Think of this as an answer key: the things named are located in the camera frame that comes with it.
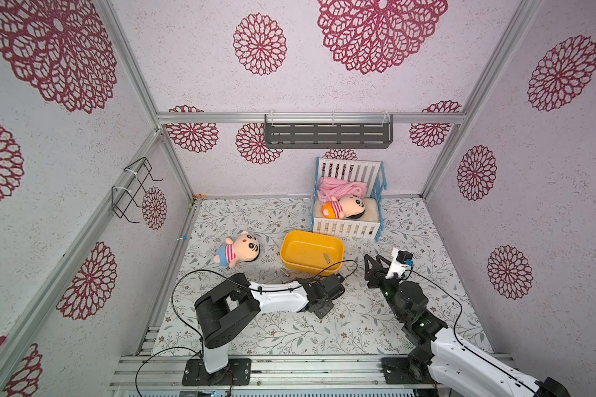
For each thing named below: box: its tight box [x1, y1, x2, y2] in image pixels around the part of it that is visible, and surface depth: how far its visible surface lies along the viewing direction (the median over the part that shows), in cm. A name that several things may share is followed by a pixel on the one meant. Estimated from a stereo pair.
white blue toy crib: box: [310, 157, 388, 242], surface depth 108 cm
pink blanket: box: [317, 176, 368, 203], surface depth 112 cm
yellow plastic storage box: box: [279, 229, 345, 277], surface depth 102 cm
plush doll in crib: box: [322, 194, 366, 220], surface depth 103 cm
